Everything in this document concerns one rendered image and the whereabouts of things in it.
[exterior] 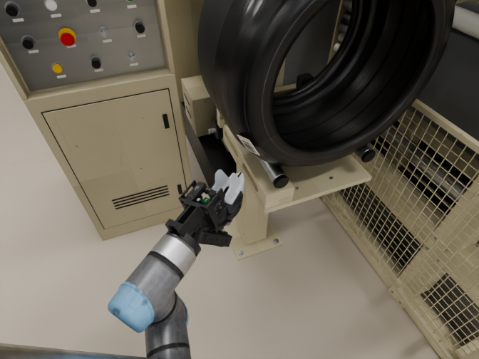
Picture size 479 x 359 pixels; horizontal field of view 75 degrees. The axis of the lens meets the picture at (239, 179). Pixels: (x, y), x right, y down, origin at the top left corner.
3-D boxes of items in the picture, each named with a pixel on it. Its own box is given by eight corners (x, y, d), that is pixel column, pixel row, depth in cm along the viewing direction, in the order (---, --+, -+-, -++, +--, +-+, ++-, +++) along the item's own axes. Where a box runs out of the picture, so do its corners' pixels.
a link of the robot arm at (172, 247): (189, 282, 56) (158, 266, 60) (204, 261, 59) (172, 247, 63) (173, 260, 51) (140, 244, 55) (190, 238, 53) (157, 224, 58)
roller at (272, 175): (226, 113, 104) (236, 104, 103) (234, 120, 108) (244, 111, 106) (271, 185, 82) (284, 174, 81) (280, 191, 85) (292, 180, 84)
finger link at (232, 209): (247, 192, 65) (224, 224, 60) (249, 197, 66) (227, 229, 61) (229, 186, 67) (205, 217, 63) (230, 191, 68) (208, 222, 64)
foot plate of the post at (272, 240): (221, 222, 184) (221, 220, 182) (263, 209, 191) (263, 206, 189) (237, 261, 167) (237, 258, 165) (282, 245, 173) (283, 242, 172)
